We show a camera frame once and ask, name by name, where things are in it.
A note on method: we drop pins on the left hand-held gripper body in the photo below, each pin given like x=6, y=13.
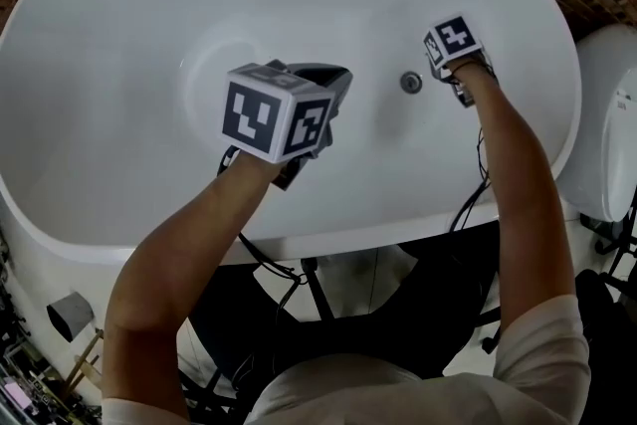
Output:
x=254, y=114

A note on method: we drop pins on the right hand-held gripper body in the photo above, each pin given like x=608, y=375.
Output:
x=455, y=37

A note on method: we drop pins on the round metal bathtub drain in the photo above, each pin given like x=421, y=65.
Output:
x=411, y=82

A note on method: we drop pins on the person's right forearm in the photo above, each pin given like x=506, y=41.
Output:
x=517, y=174

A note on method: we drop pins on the person's left forearm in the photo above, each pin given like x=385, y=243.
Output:
x=189, y=244

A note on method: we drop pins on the white oval bathtub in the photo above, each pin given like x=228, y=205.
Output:
x=124, y=15

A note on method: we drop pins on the white toilet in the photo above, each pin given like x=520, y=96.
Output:
x=597, y=139

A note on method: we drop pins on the person's black trousers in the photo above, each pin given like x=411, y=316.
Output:
x=398, y=313

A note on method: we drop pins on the grey trash bin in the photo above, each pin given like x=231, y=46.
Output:
x=72, y=316

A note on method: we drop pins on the black wheeled equipment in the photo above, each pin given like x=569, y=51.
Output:
x=612, y=274

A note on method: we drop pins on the wooden stick stand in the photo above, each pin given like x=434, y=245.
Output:
x=82, y=361

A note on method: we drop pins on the person's beige shirt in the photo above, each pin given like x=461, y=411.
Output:
x=398, y=398

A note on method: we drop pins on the cluttered equipment shelf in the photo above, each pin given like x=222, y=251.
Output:
x=25, y=383

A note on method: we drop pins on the black metal stool frame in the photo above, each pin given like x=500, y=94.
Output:
x=321, y=293

